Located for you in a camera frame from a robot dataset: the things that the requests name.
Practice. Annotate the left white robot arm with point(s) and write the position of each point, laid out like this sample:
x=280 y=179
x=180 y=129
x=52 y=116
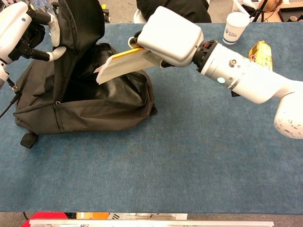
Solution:
x=2 y=72

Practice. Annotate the black camera tripod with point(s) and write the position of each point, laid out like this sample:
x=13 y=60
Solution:
x=258 y=10

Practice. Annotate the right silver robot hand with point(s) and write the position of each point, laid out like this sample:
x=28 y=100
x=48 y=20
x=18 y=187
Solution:
x=172 y=37

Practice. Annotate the black office chair base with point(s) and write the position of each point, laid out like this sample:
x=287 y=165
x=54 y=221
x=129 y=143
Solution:
x=108 y=18

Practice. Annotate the black jacket on chair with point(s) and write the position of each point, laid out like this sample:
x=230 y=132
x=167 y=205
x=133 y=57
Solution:
x=172 y=10

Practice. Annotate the aluminium profile rail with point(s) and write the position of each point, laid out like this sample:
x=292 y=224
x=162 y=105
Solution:
x=151 y=223

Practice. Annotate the yellow snack packet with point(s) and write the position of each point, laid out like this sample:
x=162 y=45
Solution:
x=262 y=54

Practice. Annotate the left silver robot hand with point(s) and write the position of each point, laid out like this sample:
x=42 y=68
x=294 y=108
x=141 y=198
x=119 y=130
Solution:
x=11 y=28

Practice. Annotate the red box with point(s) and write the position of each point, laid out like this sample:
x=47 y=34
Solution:
x=47 y=216

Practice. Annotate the white and yellow booklet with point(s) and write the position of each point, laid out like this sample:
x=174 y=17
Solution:
x=123 y=63

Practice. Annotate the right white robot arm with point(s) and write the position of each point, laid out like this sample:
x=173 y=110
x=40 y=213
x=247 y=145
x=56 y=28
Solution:
x=248 y=78

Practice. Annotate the blue felt table cloth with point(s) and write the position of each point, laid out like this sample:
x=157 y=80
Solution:
x=165 y=177

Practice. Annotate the black fabric backpack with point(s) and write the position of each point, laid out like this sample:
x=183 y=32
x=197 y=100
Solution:
x=94 y=113

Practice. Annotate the orange box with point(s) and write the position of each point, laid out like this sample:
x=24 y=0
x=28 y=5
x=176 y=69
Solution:
x=92 y=215

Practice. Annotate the white paper cup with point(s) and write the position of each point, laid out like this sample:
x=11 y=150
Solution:
x=235 y=28

